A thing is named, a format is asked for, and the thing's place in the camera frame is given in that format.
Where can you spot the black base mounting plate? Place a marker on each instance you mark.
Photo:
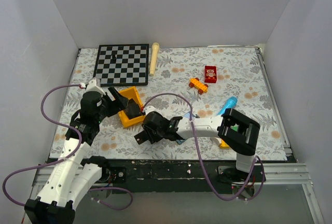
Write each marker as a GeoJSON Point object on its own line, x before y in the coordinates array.
{"type": "Point", "coordinates": [172, 175]}

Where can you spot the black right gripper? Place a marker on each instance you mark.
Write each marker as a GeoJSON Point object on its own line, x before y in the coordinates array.
{"type": "Point", "coordinates": [151, 138]}

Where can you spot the yellow toy window brick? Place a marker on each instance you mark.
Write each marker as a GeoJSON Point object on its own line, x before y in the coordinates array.
{"type": "Point", "coordinates": [223, 145]}

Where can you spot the floral patterned table mat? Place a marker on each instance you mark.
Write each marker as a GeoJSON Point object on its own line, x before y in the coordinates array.
{"type": "Point", "coordinates": [239, 74]}

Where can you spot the red owl toy block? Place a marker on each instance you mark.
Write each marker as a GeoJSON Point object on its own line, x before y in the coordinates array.
{"type": "Point", "coordinates": [210, 74]}

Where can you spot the black card in bin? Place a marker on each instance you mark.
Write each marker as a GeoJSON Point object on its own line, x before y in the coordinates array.
{"type": "Point", "coordinates": [133, 109]}

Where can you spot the yellow plastic bin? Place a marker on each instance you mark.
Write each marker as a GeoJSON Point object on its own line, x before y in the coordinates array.
{"type": "Point", "coordinates": [131, 93]}

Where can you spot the cream wooden pestle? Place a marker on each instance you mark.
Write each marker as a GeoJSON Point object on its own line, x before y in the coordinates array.
{"type": "Point", "coordinates": [153, 60]}

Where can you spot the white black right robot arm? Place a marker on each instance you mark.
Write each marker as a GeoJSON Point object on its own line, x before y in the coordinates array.
{"type": "Point", "coordinates": [243, 141]}

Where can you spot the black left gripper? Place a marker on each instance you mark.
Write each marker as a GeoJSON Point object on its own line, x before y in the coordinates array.
{"type": "Point", "coordinates": [120, 103]}

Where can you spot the aluminium frame rail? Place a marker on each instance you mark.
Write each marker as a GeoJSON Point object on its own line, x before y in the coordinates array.
{"type": "Point", "coordinates": [275, 174]}

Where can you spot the cyan plastic marker tube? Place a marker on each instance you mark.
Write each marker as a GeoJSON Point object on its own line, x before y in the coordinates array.
{"type": "Point", "coordinates": [229, 104]}

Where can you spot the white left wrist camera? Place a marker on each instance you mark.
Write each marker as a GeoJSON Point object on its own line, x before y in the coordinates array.
{"type": "Point", "coordinates": [93, 85]}

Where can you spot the black white chessboard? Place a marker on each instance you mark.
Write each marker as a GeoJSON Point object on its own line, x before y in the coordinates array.
{"type": "Point", "coordinates": [122, 65]}

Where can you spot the green toy brick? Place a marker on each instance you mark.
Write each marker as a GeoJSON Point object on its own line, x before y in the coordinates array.
{"type": "Point", "coordinates": [235, 128]}

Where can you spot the orange toy car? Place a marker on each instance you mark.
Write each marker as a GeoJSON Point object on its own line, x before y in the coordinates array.
{"type": "Point", "coordinates": [196, 83]}

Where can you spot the black VIP card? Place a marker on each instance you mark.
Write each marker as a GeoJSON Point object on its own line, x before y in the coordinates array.
{"type": "Point", "coordinates": [141, 137]}

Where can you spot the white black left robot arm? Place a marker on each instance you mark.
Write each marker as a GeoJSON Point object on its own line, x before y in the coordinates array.
{"type": "Point", "coordinates": [65, 188]}

